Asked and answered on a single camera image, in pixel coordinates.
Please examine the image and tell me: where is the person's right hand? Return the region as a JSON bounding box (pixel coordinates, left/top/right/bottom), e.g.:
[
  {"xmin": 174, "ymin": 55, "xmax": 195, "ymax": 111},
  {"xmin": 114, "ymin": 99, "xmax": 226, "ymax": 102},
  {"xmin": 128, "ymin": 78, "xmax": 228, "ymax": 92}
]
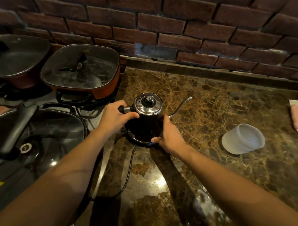
[{"xmin": 151, "ymin": 115, "xmax": 188, "ymax": 154}]

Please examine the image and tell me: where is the person's left hand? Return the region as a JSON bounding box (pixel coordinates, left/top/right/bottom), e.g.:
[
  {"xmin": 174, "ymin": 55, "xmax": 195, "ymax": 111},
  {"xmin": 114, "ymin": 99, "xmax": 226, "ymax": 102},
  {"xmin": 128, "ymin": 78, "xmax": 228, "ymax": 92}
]
[{"xmin": 96, "ymin": 100, "xmax": 140, "ymax": 138}]

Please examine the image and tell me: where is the black kettle power base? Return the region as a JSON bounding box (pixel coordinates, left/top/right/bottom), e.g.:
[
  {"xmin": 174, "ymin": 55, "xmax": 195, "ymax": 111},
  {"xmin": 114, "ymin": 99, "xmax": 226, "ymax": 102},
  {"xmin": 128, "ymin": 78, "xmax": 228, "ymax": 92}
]
[{"xmin": 121, "ymin": 128, "xmax": 164, "ymax": 147}]

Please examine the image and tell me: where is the black gooseneck electric kettle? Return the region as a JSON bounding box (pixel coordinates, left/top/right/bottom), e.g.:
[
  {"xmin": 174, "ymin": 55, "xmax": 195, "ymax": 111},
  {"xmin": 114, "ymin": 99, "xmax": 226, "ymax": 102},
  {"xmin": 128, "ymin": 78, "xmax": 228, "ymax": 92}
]
[{"xmin": 118, "ymin": 92, "xmax": 193, "ymax": 143}]

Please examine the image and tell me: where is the person's right forearm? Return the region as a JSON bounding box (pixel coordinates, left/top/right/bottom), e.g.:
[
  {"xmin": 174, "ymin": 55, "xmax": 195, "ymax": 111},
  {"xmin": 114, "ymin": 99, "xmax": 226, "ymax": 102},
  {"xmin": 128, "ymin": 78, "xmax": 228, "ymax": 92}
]
[{"xmin": 173, "ymin": 146, "xmax": 298, "ymax": 226}]

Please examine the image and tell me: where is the person's left forearm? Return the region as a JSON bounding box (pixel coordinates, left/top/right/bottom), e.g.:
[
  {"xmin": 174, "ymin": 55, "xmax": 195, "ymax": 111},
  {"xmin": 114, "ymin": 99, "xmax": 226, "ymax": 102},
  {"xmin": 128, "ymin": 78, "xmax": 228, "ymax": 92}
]
[{"xmin": 0, "ymin": 128, "xmax": 112, "ymax": 226}]

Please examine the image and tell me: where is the chrome kettle lid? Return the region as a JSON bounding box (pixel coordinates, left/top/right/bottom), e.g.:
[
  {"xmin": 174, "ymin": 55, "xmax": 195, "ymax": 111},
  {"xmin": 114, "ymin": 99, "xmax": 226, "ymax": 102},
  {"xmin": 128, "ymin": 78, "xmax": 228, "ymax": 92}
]
[{"xmin": 134, "ymin": 92, "xmax": 163, "ymax": 115}]

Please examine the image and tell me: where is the red square electric skillet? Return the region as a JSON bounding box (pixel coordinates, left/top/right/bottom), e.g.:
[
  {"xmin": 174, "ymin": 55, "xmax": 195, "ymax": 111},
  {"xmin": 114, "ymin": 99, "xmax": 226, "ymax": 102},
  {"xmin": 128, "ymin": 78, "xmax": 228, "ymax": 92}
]
[{"xmin": 40, "ymin": 58, "xmax": 121, "ymax": 100}]

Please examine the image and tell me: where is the square glass skillet lid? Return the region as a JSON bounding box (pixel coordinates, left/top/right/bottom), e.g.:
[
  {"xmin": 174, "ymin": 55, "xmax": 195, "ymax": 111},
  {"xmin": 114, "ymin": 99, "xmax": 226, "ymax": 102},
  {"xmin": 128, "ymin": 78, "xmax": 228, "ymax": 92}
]
[{"xmin": 40, "ymin": 44, "xmax": 120, "ymax": 89}]

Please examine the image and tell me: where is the black electric skillet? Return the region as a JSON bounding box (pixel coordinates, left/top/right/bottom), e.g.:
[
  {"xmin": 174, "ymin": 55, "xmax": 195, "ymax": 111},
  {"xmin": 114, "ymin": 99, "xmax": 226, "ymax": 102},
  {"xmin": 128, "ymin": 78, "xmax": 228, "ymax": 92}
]
[{"xmin": 0, "ymin": 102, "xmax": 88, "ymax": 182}]

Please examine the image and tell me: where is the translucent white plastic container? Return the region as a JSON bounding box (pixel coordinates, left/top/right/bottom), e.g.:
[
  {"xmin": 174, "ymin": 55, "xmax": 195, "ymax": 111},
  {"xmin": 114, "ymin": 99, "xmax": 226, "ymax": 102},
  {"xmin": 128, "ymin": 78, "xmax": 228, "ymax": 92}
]
[{"xmin": 221, "ymin": 123, "xmax": 266, "ymax": 155}]

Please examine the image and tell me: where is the dark red pan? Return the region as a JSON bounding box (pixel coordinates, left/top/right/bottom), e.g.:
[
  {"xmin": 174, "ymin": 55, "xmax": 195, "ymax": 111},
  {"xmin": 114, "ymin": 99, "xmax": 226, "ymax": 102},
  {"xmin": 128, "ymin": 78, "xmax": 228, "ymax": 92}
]
[{"xmin": 0, "ymin": 59, "xmax": 50, "ymax": 90}]

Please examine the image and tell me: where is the glass pan lid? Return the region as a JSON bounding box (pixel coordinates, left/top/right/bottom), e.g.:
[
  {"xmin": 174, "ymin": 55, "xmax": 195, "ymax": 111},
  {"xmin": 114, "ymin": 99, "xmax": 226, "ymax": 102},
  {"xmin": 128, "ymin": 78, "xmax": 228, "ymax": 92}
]
[{"xmin": 0, "ymin": 34, "xmax": 52, "ymax": 78}]

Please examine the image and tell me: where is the pink cloth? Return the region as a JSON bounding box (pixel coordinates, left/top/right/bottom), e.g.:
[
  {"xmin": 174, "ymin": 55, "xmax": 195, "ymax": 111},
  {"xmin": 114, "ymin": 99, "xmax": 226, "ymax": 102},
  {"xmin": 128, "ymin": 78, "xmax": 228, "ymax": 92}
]
[{"xmin": 290, "ymin": 105, "xmax": 298, "ymax": 133}]

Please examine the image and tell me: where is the black power cord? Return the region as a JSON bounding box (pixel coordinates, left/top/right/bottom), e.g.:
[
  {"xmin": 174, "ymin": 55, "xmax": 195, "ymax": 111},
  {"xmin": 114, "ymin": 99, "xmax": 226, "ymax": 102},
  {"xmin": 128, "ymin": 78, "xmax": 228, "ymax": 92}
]
[{"xmin": 90, "ymin": 144, "xmax": 138, "ymax": 202}]

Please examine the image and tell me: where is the large glass lid black handle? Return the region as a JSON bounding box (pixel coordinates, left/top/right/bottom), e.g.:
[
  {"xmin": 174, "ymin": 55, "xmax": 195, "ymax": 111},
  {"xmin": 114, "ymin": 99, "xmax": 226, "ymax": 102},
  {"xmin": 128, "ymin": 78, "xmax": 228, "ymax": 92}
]
[{"xmin": 0, "ymin": 104, "xmax": 87, "ymax": 178}]

